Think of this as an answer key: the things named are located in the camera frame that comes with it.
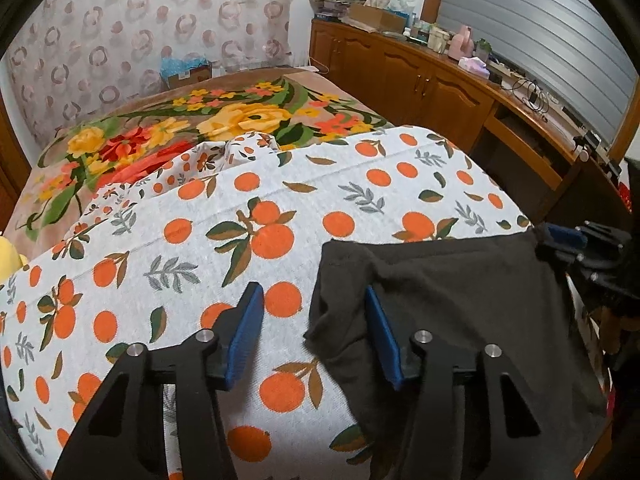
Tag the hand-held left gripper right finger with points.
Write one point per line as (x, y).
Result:
(382, 340)

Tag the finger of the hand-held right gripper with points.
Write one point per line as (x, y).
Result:
(570, 260)
(565, 237)

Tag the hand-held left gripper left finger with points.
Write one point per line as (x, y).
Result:
(245, 340)

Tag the black pants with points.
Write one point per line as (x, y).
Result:
(450, 300)

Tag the small black device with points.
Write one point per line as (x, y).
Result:
(595, 147)

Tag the orange fruit print bedsheet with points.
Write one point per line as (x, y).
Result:
(175, 260)

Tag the small-print white cloth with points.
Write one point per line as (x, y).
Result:
(165, 175)

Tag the lilac tissue packet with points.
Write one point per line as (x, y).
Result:
(474, 66)

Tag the small potted plant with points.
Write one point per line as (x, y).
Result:
(483, 49)

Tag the floral plush blanket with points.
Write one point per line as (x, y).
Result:
(240, 120)

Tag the grey window blind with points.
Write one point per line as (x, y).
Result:
(525, 10)

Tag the white jar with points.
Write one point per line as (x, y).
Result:
(439, 39)

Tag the wooden sideboard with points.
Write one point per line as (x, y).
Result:
(400, 70)

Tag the cardboard box with blue bag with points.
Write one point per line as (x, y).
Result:
(185, 77)

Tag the open cardboard box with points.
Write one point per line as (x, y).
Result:
(375, 17)

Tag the stack of books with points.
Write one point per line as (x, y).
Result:
(332, 5)

